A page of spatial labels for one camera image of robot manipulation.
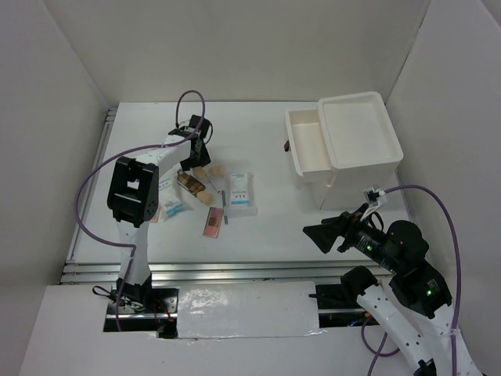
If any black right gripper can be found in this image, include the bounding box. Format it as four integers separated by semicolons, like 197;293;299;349
301;201;400;271

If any beige makeup sponge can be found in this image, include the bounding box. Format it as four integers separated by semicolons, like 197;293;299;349
196;191;214;206
193;167;207;179
209;164;226;177

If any brown eyeshadow palette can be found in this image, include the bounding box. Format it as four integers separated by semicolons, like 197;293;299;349
177;170;206;197

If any pink blush palette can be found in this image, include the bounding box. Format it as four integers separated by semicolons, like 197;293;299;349
203;207;224;238

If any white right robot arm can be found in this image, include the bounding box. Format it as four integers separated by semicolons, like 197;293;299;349
303;207;481;375

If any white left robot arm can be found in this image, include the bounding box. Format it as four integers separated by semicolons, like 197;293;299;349
107;115;212;313

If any grey eyebrow razor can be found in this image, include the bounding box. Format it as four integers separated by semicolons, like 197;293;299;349
207;174;227;208

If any white cotton pad pack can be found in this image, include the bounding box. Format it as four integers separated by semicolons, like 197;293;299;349
225;172;258;218
159;175;193;221

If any white drawer cabinet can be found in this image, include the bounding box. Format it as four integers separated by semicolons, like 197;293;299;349
312;92;403;210

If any white foil cover plate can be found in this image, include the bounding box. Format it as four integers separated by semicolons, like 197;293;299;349
177;281;323;339

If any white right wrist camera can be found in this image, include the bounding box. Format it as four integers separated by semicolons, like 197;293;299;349
362;186;387;220

